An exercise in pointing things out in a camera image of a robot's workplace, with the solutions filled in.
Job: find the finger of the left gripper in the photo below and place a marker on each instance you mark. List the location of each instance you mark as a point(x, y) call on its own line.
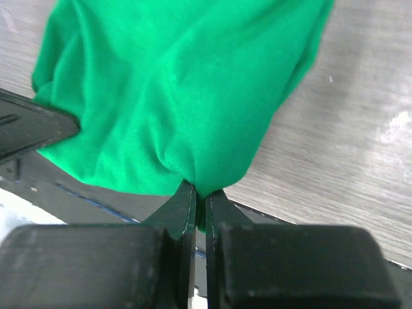
point(27, 126)

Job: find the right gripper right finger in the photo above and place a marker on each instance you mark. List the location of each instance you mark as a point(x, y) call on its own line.
point(259, 265)

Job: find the green t shirt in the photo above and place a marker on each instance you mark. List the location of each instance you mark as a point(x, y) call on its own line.
point(167, 91)

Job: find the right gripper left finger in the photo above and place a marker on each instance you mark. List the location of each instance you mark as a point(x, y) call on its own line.
point(135, 265)

